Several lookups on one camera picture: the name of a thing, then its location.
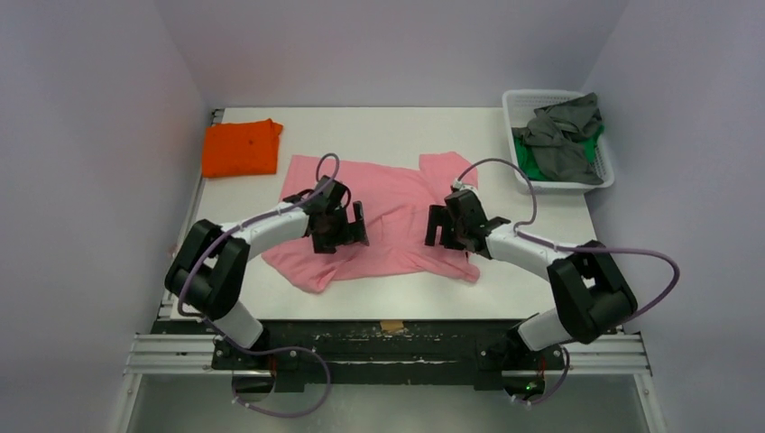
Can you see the green t shirt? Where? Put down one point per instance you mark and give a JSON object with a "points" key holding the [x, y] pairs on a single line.
{"points": [[527, 162]]}

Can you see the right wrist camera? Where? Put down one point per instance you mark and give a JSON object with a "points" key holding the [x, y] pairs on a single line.
{"points": [[459, 185]]}

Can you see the grey t shirt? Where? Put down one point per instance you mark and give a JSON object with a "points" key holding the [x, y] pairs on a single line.
{"points": [[552, 134]]}

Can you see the brown tape piece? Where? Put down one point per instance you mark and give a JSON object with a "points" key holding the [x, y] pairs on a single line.
{"points": [[392, 327]]}

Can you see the pink t shirt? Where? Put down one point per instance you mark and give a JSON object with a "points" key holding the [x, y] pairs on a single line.
{"points": [[396, 204]]}

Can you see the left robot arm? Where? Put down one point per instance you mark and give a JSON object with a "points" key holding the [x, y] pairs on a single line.
{"points": [[208, 271]]}

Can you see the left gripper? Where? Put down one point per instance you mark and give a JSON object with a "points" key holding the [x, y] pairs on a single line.
{"points": [[324, 245]]}

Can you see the folded orange t shirt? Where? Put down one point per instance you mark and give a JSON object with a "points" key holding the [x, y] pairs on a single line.
{"points": [[244, 149]]}

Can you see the white plastic basket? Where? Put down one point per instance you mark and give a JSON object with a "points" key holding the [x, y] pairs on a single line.
{"points": [[518, 108]]}

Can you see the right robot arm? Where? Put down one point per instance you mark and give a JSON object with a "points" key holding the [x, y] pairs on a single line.
{"points": [[590, 293]]}

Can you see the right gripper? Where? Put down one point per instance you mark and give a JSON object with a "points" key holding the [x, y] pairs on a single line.
{"points": [[448, 225]]}

